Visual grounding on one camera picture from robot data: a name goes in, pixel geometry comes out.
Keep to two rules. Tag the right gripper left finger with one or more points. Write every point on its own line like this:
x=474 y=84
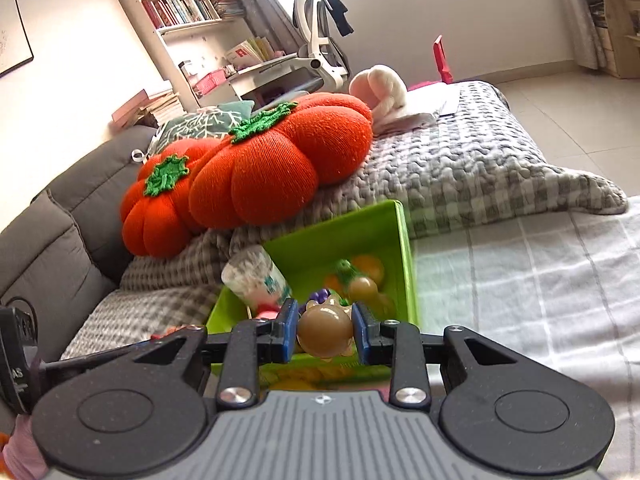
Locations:
x=250 y=344

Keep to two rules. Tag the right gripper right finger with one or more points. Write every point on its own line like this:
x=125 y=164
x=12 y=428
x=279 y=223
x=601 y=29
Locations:
x=404 y=350

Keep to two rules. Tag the tan round toy figure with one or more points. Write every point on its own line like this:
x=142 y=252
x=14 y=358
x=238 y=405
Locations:
x=325 y=329

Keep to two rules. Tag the green plastic storage box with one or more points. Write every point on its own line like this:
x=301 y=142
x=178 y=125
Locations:
x=305 y=258

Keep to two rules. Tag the orange toy with green leaves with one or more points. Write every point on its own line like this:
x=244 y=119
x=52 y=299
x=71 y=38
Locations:
x=368 y=266

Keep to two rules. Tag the purple toy grapes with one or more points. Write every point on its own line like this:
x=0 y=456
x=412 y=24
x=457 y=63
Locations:
x=318 y=297

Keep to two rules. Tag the grey sofa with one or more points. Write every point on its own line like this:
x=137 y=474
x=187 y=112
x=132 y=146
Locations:
x=64 y=253

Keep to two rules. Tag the small orange pumpkin cushion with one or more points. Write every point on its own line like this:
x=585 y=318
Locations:
x=156 y=220

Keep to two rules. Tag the light checked bed sheet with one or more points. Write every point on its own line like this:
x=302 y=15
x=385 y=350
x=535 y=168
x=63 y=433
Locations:
x=560 y=288

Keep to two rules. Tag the large orange pumpkin cushion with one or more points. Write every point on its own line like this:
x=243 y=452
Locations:
x=271 y=166

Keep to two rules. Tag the grey checked knitted blanket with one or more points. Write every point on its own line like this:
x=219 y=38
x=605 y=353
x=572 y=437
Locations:
x=476 y=167

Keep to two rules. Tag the teal patterned pillow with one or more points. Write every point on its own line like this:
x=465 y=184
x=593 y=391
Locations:
x=209 y=122

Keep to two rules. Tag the pink white plush toy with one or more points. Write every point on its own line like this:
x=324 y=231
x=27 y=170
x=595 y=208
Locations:
x=381 y=88

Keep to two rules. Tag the red pink stand object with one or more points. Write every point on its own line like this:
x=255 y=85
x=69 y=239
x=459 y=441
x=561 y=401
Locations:
x=441 y=61

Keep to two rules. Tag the white office chair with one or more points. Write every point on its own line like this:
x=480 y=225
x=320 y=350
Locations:
x=320 y=59

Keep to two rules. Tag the white bookshelf with books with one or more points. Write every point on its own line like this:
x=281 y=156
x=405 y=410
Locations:
x=215 y=51

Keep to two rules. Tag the wooden shelf unit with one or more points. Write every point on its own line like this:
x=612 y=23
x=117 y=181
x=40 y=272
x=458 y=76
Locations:
x=617 y=26

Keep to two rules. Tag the wall picture frame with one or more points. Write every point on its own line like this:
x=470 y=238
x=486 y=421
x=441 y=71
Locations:
x=15 y=48

